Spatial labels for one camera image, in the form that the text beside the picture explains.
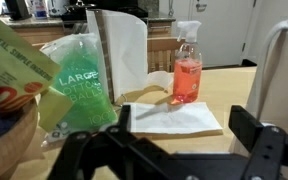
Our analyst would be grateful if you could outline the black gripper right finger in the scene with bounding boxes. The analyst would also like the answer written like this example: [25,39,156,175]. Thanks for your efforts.
[228,104,288,180]

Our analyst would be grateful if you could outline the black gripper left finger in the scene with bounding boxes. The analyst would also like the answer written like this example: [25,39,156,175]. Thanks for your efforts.
[47,104,142,180]

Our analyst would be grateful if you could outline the white canvas tote bag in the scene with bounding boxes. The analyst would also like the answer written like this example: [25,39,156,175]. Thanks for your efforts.
[245,9,288,138]

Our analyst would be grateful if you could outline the green cotton balls bag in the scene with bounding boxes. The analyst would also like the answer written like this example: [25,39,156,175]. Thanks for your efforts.
[38,32,119,148]

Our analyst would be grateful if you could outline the yellow-green snack bag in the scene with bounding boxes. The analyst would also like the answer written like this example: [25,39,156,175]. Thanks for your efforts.
[0,10,75,133]

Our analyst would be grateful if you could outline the white paper sheet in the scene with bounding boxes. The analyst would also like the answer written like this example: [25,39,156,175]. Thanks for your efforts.
[127,101,224,135]

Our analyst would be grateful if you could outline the orange spray bottle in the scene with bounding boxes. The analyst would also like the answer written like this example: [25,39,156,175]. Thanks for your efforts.
[171,20,204,105]

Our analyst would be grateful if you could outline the wooden slat-back chair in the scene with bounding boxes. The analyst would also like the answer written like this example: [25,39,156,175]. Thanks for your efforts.
[146,35,186,74]

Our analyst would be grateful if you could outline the white door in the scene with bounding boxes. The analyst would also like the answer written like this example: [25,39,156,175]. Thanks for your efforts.
[188,0,257,68]

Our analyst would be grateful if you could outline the wooden drawer cabinet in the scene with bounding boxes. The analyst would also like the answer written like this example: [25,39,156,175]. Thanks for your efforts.
[147,18,177,38]

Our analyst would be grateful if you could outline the black kitchen stove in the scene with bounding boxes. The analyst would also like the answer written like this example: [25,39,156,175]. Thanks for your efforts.
[62,0,149,22]

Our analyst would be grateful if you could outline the black cooking pot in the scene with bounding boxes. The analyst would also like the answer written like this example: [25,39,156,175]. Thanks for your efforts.
[63,0,97,16]

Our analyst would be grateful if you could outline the wooden bowl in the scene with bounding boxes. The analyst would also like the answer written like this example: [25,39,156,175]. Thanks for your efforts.
[0,99,41,180]

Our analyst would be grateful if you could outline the white kitchen appliance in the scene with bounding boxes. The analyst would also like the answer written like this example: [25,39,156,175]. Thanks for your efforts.
[46,0,69,18]

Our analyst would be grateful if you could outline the black coffee maker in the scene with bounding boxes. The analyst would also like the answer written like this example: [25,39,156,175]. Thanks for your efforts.
[5,0,32,21]

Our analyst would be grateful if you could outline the silver door handle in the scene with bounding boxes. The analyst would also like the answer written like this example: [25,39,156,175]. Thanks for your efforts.
[195,2,208,13]

